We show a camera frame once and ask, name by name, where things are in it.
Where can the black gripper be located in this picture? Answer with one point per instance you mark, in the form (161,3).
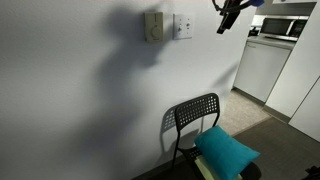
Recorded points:
(233,5)

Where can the white toggle switch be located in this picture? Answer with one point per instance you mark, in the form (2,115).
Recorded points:
(179,29)
(188,24)

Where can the small black countertop appliance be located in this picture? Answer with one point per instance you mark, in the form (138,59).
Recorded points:
(254,32)

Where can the grey countertop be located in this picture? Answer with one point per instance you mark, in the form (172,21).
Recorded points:
(270,41)

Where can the silver black microwave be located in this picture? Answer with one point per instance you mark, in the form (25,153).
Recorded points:
(278,26)

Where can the white under-counter cabinet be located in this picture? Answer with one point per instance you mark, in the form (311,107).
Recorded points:
(260,70)

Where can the tall white door panel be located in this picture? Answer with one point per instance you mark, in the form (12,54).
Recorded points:
(300,60)

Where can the black perforated metal chair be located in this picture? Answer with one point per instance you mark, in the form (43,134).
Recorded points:
(196,108)

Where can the white lower cabinet panel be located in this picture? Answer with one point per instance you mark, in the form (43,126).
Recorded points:
(308,113)

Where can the teal pillow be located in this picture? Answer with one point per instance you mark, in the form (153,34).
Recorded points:
(223,150)

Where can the yellow-green cushion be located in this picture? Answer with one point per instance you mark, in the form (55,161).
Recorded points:
(203,167)

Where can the black object on floor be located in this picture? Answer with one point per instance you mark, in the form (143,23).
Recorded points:
(312,173)

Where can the white double switch plate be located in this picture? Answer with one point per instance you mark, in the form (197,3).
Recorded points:
(183,35)

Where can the beige wall thermostat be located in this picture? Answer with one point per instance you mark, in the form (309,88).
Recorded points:
(153,26)

